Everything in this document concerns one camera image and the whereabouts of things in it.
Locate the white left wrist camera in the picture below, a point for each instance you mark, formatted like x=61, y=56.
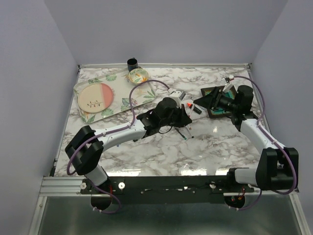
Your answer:
x=177, y=95

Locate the aluminium frame rail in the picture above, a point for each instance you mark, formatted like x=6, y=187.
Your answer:
x=60, y=186

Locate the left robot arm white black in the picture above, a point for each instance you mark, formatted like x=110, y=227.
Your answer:
x=86, y=147

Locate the black orange highlighter body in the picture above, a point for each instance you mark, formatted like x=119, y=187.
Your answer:
x=195, y=109

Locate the pink cap white marker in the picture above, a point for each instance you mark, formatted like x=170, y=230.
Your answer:
x=188, y=130

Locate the floral leaf pattern tray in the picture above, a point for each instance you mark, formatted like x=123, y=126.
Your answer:
x=124, y=95

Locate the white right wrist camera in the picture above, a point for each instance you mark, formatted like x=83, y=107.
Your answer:
x=228, y=84

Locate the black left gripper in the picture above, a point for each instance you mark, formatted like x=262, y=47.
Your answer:
x=184, y=120

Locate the green fineliner pen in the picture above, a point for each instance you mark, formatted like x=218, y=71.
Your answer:
x=181, y=133

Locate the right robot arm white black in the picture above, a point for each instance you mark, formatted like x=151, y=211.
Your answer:
x=277, y=169

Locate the black teal square plate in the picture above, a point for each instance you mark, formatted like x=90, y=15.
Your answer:
x=220, y=113

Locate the floral small bowl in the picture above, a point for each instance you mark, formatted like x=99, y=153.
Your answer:
x=138, y=76

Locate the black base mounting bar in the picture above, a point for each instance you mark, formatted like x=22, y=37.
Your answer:
x=172, y=189

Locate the dark blue mug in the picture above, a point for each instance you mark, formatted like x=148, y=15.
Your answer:
x=132, y=64

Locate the pink cream round plate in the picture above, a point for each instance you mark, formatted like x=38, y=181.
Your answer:
x=95, y=98

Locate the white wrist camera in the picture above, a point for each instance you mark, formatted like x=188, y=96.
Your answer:
x=228, y=84
x=177, y=95

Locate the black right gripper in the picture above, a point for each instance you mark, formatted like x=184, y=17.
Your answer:
x=211, y=100

